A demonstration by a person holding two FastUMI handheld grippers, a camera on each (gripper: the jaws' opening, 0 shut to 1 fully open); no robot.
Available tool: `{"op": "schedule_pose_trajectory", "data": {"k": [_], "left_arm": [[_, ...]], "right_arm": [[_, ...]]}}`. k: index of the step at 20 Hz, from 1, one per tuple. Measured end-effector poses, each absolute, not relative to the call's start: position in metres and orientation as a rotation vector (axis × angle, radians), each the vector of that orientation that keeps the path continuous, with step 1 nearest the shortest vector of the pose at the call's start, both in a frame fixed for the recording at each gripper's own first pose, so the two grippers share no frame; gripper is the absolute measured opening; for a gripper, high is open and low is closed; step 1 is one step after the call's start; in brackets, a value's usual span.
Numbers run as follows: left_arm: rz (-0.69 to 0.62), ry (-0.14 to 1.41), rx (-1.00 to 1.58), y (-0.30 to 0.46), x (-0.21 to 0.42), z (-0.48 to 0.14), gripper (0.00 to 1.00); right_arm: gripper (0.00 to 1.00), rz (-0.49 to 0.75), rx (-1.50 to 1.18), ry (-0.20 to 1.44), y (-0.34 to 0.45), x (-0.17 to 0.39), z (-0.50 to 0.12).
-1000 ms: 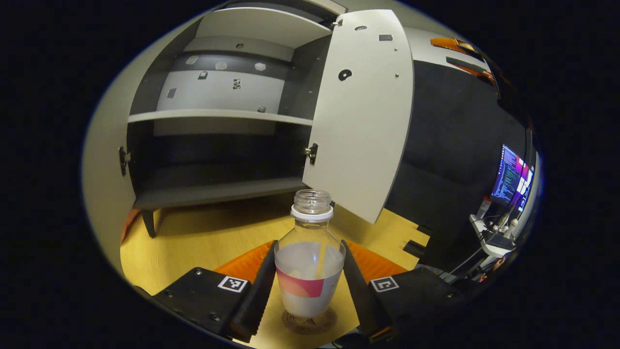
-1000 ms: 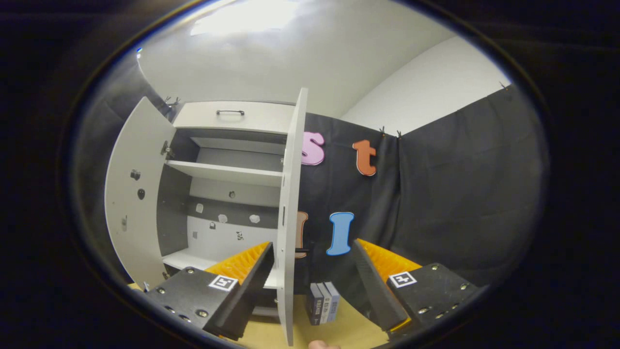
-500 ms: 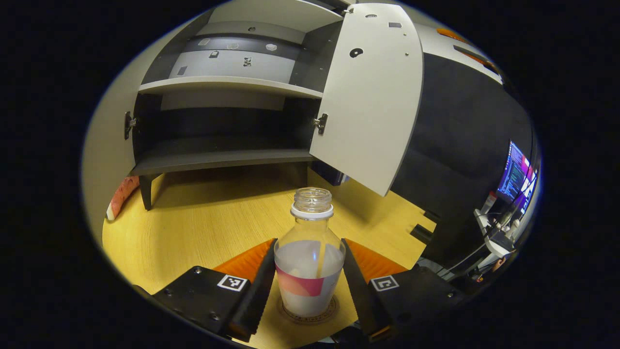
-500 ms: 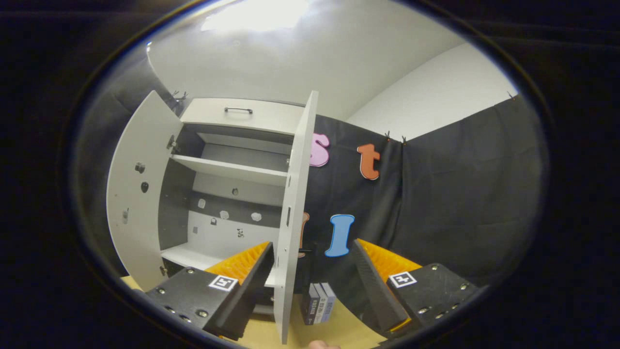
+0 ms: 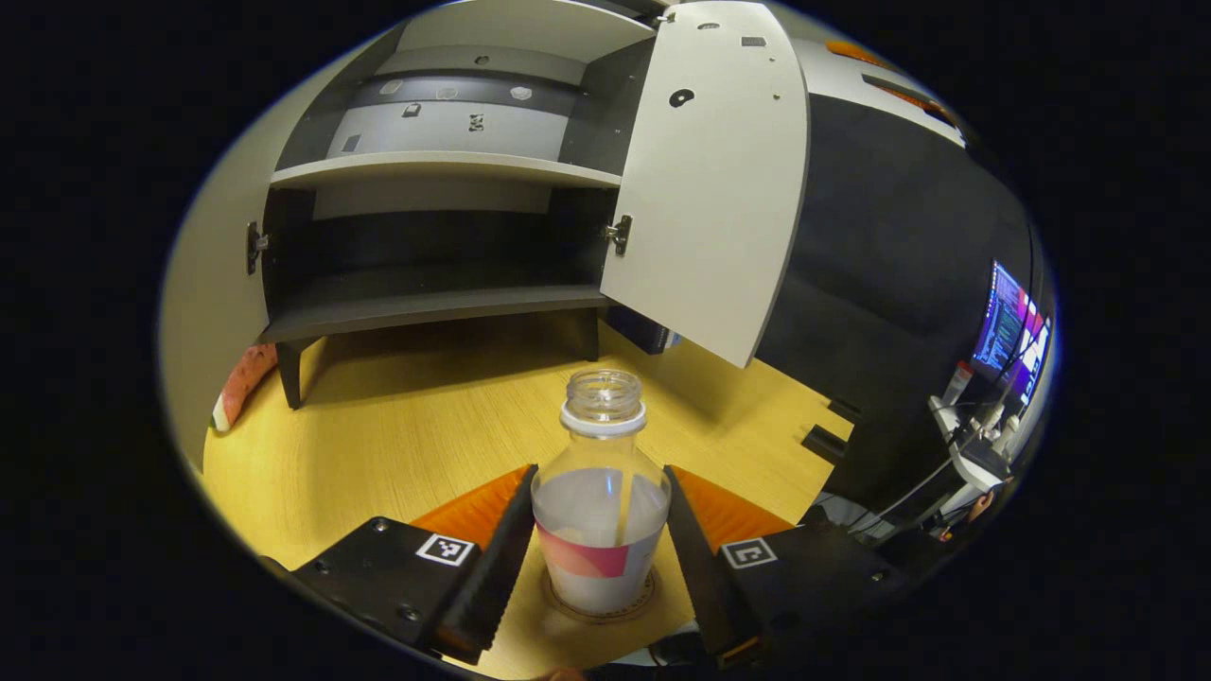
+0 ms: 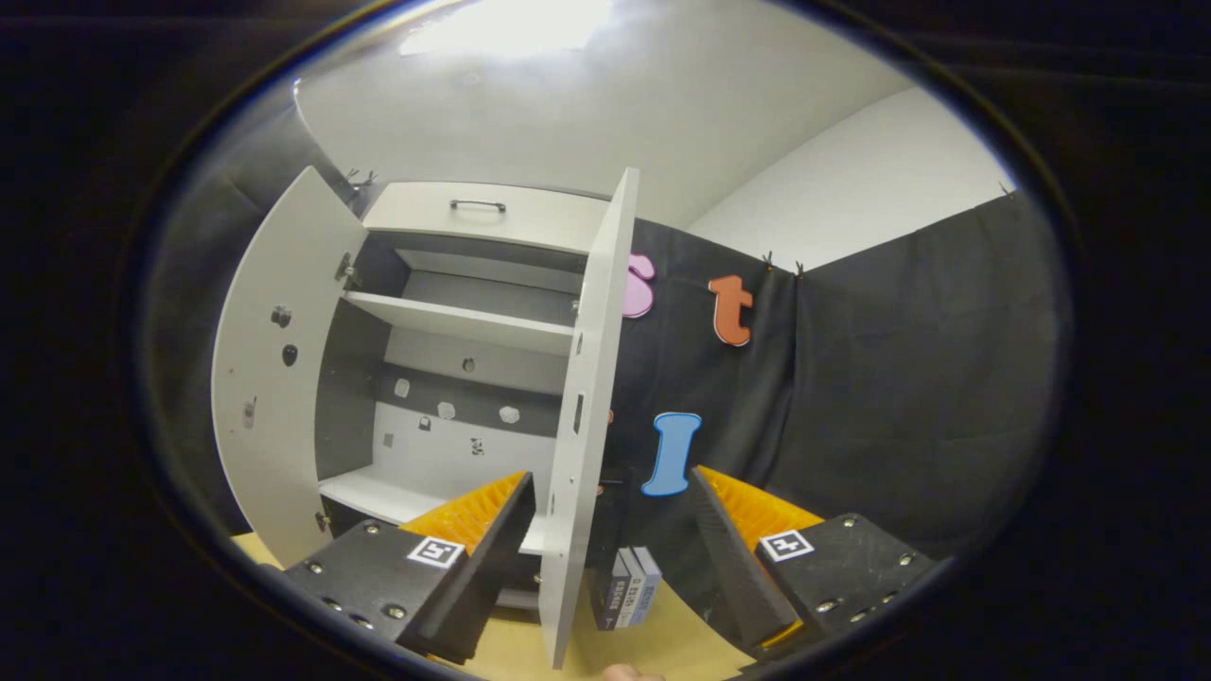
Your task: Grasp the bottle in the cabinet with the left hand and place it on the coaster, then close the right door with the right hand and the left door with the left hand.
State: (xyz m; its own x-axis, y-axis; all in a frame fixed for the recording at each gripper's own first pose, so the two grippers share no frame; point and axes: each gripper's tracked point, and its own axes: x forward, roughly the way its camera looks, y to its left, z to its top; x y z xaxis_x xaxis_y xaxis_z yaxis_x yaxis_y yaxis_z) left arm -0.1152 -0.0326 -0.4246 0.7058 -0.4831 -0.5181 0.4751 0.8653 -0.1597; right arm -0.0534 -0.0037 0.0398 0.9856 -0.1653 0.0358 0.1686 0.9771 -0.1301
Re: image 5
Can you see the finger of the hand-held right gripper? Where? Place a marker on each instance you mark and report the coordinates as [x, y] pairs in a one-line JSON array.
[[908, 99], [856, 52]]

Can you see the clear bottle with pink label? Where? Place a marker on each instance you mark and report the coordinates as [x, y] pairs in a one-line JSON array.
[[591, 558]]

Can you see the grey and white cabinet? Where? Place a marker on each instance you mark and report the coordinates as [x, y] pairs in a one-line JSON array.
[[426, 312]]

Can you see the round coaster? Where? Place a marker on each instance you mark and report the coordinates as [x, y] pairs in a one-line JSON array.
[[605, 619]]

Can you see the pink soft object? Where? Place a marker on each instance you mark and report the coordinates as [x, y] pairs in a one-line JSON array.
[[244, 383]]

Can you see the metal door hinge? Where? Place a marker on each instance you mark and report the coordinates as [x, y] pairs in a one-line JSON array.
[[620, 235], [254, 246]]

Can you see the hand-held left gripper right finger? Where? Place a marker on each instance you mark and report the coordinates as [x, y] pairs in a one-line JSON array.
[[700, 577]]

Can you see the white power strip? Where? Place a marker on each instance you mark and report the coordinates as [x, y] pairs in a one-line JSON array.
[[965, 463]]

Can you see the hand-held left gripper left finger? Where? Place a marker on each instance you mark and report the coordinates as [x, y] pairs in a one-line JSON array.
[[492, 586]]

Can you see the white cabinet door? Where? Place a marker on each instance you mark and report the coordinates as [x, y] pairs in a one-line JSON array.
[[710, 208], [213, 312]]

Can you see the computer monitor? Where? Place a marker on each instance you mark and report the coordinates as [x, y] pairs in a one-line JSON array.
[[1008, 331]]

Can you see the dark box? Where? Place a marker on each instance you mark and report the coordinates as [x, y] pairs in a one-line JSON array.
[[639, 326]]

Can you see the black table bracket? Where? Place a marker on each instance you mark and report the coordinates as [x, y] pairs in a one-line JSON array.
[[825, 443], [842, 410]]

